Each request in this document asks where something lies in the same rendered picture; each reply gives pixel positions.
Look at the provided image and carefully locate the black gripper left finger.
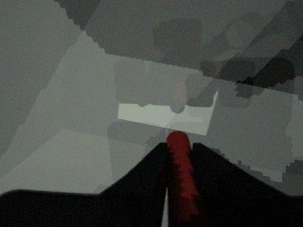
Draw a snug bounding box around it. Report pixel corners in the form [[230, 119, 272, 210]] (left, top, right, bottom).
[[0, 143, 168, 227]]

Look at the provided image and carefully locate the red peg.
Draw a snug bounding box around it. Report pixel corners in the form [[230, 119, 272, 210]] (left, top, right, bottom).
[[167, 131, 210, 227]]

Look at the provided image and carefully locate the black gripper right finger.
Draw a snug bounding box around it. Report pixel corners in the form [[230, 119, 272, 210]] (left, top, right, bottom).
[[192, 143, 303, 227]]

